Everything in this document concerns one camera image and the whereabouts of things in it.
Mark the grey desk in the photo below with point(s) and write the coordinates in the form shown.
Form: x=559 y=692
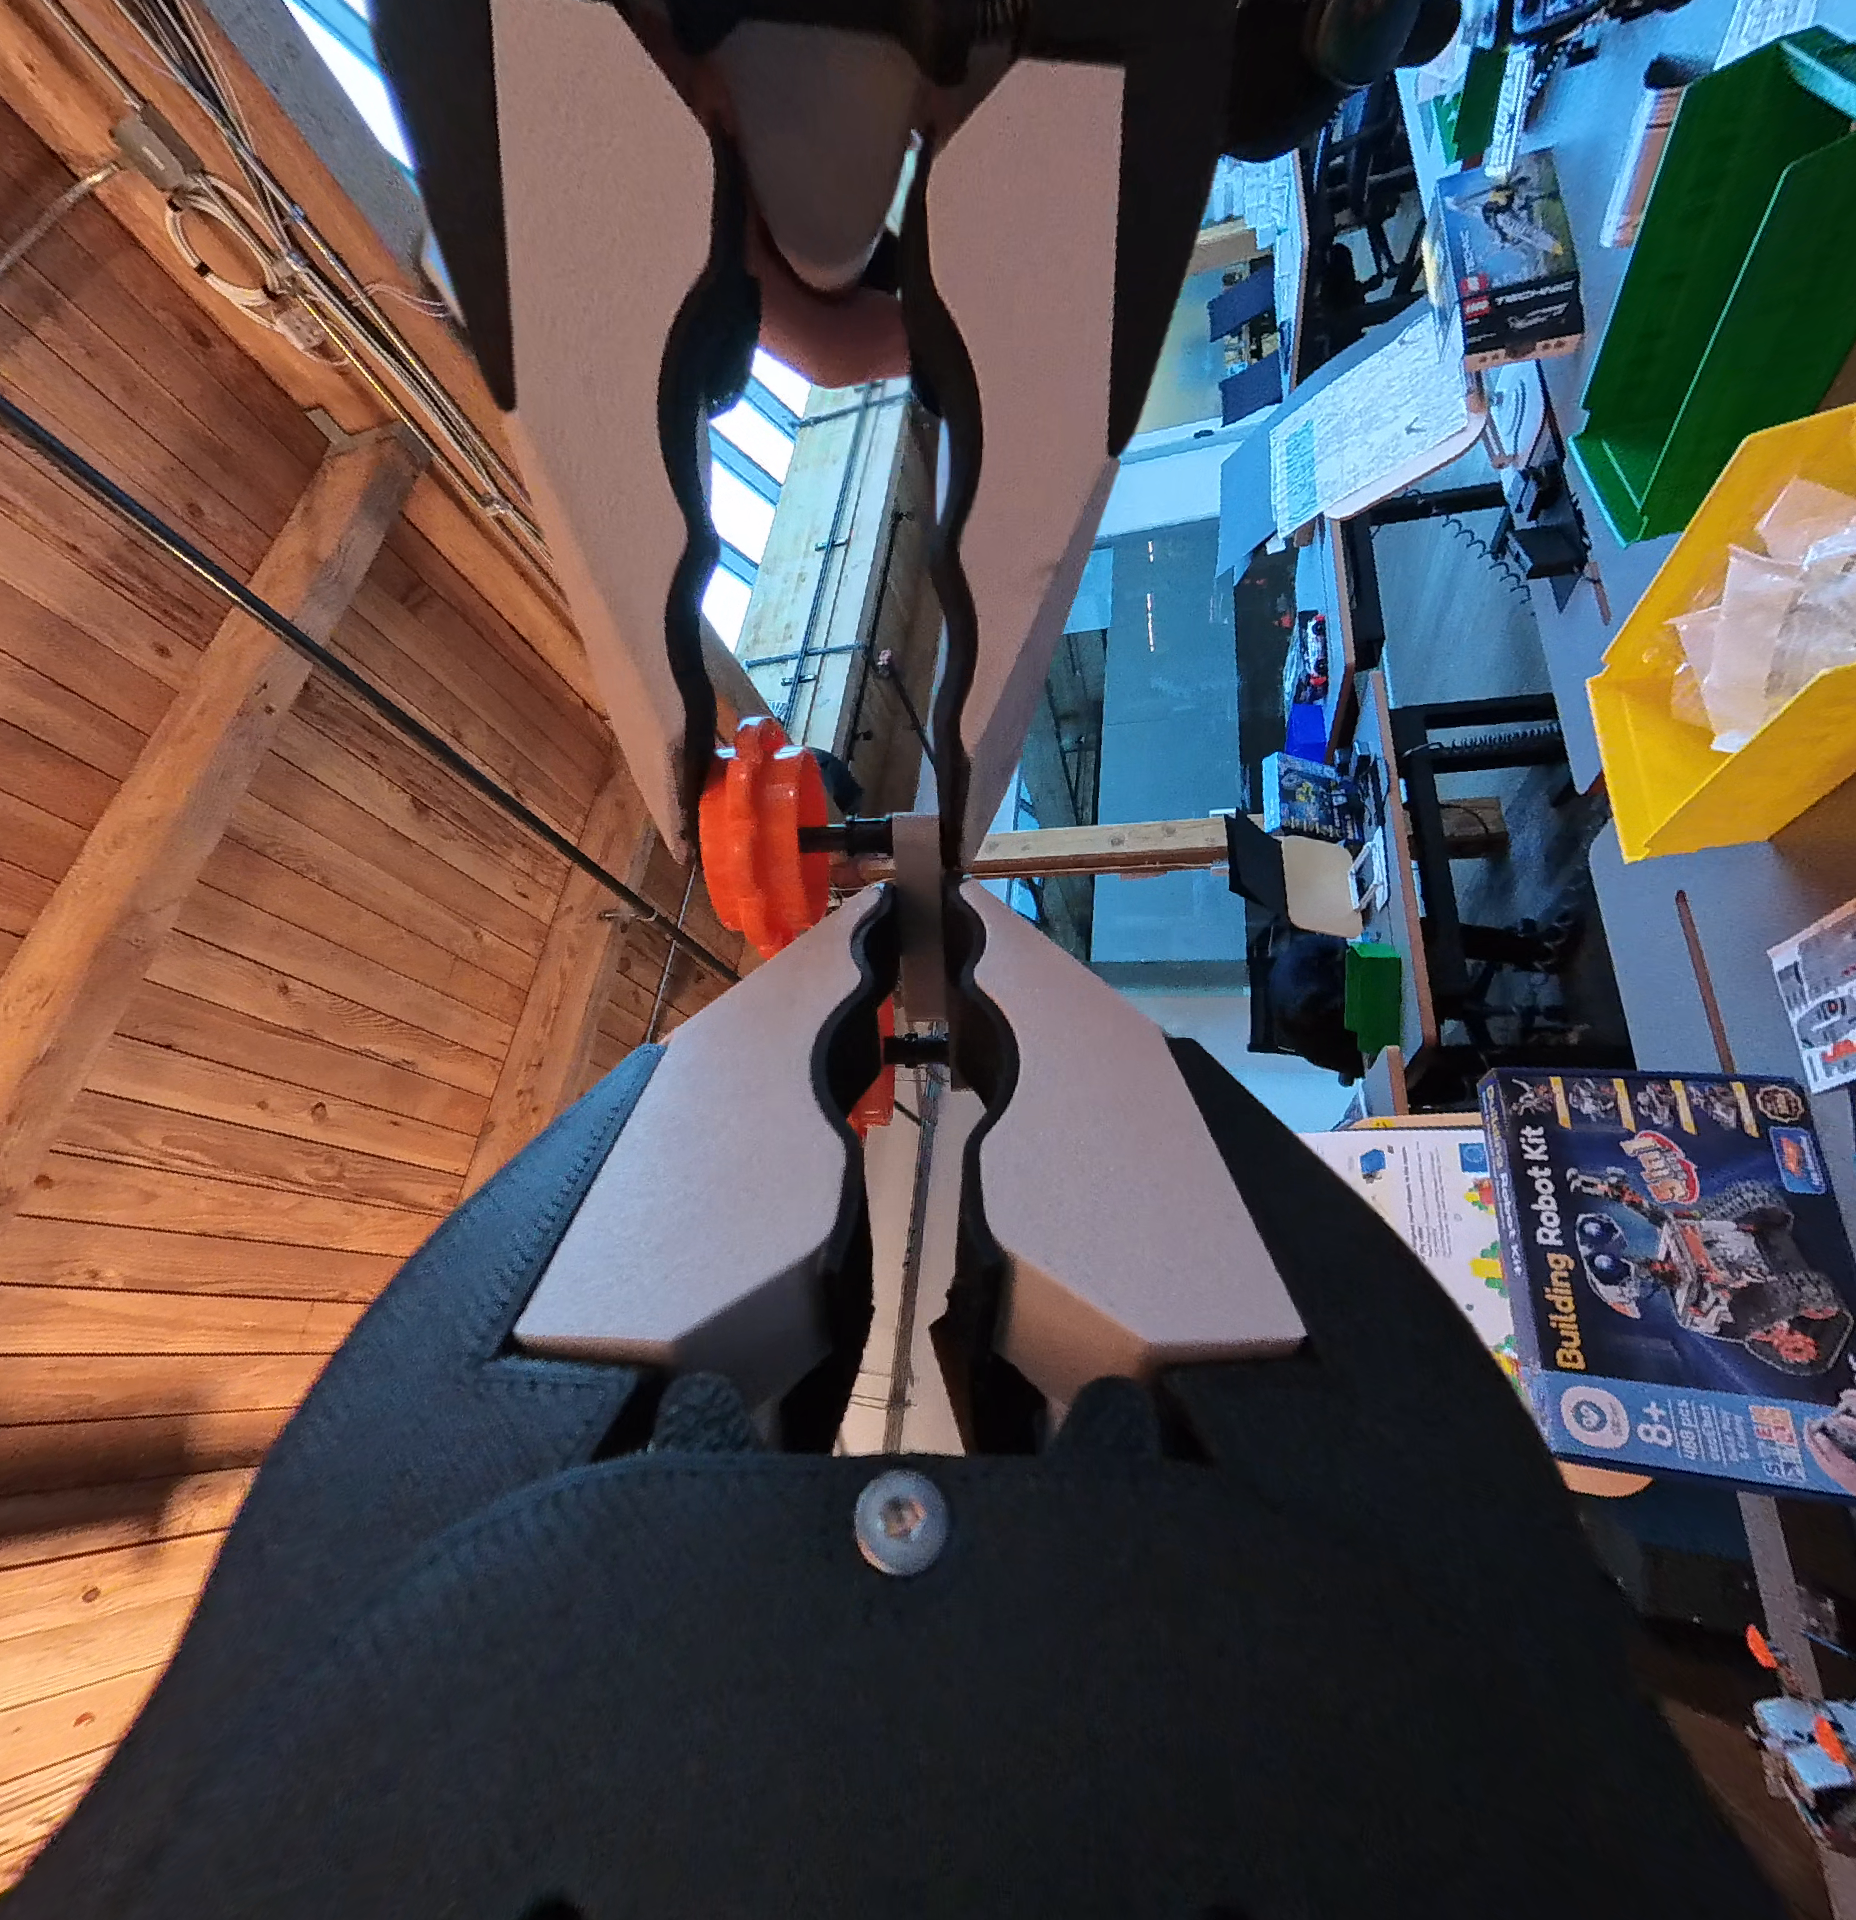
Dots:
x=1640 y=959

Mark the black toy set box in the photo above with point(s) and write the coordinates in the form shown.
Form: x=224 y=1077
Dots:
x=1514 y=270

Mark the grey toy robot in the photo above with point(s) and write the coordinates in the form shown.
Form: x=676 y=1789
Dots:
x=1829 y=1756

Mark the white drawing sheet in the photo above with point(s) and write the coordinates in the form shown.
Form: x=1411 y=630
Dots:
x=1363 y=436

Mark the orange toy wheel axle assembly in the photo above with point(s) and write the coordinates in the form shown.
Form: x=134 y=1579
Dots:
x=747 y=857

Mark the green plastic bin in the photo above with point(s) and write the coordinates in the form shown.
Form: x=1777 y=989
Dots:
x=1694 y=270
x=1799 y=345

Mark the yellow plastic bin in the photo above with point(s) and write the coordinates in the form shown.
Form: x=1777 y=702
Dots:
x=1694 y=797

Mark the thin black rod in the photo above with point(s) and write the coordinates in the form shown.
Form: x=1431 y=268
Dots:
x=344 y=676

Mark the blue robot kit box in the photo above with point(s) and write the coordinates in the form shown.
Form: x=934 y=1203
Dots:
x=1662 y=1244

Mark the white printed sheet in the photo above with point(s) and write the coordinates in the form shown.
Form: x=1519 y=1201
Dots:
x=1423 y=1216

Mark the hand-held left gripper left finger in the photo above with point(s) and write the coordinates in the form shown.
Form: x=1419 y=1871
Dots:
x=687 y=1201

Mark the sticker sheet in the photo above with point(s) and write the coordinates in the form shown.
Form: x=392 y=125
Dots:
x=1837 y=992

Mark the person's right hand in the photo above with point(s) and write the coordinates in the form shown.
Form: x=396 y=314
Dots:
x=846 y=340

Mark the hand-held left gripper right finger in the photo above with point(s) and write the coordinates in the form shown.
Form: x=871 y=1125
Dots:
x=1123 y=1201

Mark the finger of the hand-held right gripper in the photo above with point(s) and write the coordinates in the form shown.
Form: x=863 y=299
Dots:
x=597 y=376
x=1033 y=376

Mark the clear plastic bags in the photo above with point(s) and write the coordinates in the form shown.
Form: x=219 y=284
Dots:
x=1783 y=630

